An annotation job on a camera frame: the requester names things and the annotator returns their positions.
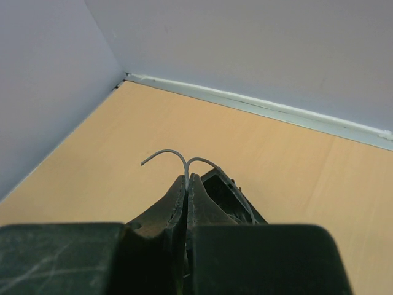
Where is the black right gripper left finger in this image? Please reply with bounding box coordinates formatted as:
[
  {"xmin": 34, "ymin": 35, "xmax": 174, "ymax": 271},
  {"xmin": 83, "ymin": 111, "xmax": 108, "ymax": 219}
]
[{"xmin": 1, "ymin": 176, "xmax": 187, "ymax": 294}]

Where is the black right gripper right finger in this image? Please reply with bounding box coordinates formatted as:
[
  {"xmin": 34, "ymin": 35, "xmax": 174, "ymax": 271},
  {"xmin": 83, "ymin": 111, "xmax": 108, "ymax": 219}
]
[{"xmin": 184, "ymin": 174, "xmax": 352, "ymax": 294}]

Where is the grey thin wire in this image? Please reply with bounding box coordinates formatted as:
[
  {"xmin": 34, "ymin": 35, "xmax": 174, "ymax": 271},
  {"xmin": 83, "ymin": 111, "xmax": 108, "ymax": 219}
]
[{"xmin": 140, "ymin": 149, "xmax": 257, "ymax": 279}]

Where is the black plastic bin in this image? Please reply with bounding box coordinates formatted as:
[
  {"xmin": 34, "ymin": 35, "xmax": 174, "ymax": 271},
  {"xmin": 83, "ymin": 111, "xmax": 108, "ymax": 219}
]
[{"xmin": 201, "ymin": 168, "xmax": 268, "ymax": 225}]

